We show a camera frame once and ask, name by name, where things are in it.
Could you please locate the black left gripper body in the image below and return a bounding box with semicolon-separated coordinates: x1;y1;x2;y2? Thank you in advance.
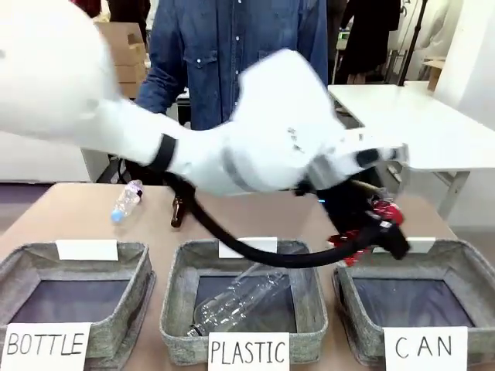
319;180;377;237

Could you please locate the crushed red can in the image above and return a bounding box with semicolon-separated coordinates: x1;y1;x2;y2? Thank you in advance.
328;196;405;268

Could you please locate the grey felt basket labelled can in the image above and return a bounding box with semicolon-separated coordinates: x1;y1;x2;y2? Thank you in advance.
332;239;495;367

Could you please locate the paper label CAN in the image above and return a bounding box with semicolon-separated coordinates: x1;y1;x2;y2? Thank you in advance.
383;326;469;371

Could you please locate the grey felt basket labelled plastic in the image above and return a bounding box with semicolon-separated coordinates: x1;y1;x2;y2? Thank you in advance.
159;239;329;367

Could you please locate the grey felt basket labelled bottle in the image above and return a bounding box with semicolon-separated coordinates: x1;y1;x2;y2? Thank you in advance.
0;241;156;360

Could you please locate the blank white paper label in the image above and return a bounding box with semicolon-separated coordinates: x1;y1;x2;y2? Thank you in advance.
56;239;119;261
218;237;278;259

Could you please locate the white folding table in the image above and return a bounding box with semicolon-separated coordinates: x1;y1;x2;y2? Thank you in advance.
326;80;495;222

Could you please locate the large clear plastic bottle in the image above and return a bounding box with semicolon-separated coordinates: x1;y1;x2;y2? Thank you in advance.
186;265;292;338

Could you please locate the brown glass bottle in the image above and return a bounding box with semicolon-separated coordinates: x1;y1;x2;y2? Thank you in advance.
170;194;186;229

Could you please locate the wooden board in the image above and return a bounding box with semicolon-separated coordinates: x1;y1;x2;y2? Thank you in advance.
422;56;448;92

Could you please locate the paper label PLASTIC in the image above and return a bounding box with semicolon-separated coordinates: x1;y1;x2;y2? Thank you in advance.
207;331;291;371

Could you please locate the person in black clothes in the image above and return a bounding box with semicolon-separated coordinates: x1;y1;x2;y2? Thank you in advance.
338;0;401;84

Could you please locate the black tripod pole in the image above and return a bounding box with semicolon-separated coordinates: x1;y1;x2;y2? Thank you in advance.
397;0;431;87

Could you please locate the person in denim shirt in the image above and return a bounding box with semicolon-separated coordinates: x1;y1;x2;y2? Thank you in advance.
134;0;329;132

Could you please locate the small blue-capped water bottle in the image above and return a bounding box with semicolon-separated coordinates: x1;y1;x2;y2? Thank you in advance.
110;179;145;225

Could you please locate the small cardboard box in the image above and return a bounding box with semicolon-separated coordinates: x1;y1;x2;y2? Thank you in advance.
114;63;149;97

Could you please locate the large cardboard box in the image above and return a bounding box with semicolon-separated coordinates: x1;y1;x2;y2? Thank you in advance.
94;21;147;67

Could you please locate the paper label BOTTLE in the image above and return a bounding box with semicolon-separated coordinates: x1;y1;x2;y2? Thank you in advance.
5;322;93;371

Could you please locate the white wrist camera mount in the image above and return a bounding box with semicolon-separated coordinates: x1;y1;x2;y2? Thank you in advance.
340;142;410;172

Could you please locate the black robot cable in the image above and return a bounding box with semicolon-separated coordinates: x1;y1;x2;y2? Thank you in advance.
115;156;382;269

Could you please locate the black strap on arm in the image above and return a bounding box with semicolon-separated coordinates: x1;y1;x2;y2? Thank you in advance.
152;133;179;172

